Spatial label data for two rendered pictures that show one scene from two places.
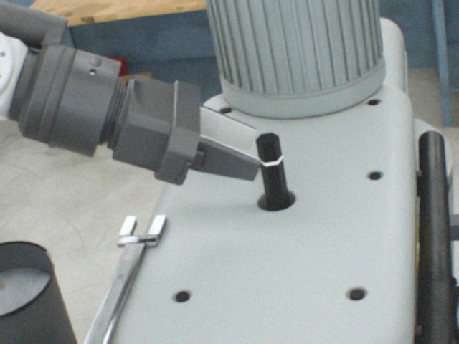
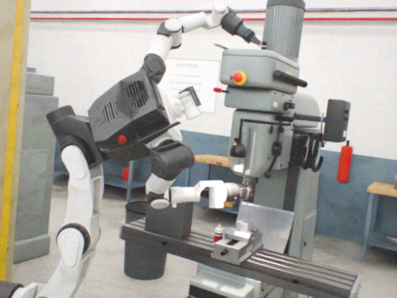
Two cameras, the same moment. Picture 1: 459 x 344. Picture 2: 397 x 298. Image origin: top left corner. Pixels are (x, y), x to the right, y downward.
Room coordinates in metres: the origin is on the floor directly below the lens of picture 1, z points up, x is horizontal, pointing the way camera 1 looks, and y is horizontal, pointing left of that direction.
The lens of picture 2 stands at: (-1.46, -0.18, 1.62)
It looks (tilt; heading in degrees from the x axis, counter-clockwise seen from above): 5 degrees down; 10
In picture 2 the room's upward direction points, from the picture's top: 6 degrees clockwise
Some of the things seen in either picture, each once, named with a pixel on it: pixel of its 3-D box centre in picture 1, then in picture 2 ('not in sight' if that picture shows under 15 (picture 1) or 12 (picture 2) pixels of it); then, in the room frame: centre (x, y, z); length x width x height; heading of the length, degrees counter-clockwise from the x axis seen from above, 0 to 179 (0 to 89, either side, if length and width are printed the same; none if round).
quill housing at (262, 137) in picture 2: not in sight; (252, 143); (0.63, -0.04, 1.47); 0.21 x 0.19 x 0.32; 73
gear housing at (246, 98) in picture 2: not in sight; (260, 100); (0.66, -0.05, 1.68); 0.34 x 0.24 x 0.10; 163
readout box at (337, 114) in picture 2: not in sight; (338, 121); (0.81, -0.45, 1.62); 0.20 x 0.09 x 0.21; 163
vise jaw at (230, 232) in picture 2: not in sight; (238, 234); (0.57, -0.03, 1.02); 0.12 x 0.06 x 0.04; 75
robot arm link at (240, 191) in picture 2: not in sight; (234, 192); (0.54, 0.01, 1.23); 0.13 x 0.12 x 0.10; 59
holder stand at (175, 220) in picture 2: not in sight; (169, 213); (0.72, 0.36, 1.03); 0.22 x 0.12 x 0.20; 79
